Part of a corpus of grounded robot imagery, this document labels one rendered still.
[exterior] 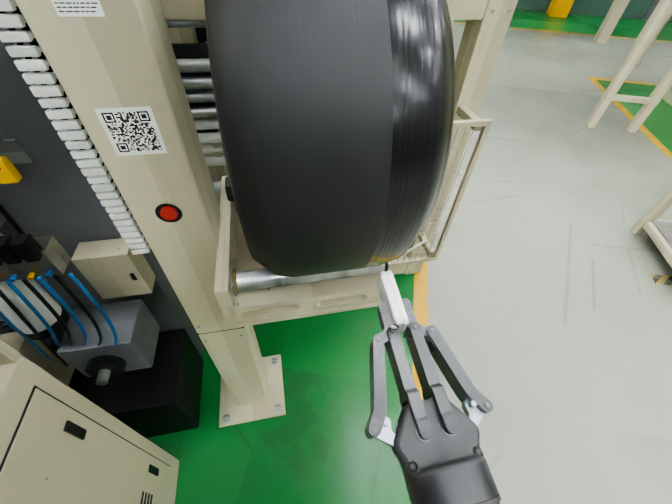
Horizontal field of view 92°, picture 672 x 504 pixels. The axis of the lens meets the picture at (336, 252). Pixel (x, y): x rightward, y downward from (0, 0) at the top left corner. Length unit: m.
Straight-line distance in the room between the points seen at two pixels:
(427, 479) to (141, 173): 0.58
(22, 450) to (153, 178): 0.51
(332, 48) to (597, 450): 1.77
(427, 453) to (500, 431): 1.34
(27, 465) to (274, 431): 0.89
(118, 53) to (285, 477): 1.36
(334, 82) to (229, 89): 0.11
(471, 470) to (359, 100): 0.37
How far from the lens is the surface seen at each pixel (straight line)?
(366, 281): 0.77
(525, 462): 1.69
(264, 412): 1.54
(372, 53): 0.41
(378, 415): 0.34
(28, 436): 0.84
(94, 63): 0.58
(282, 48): 0.39
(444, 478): 0.33
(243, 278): 0.72
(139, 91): 0.58
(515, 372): 1.83
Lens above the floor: 1.47
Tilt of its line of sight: 47 degrees down
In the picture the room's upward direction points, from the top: 3 degrees clockwise
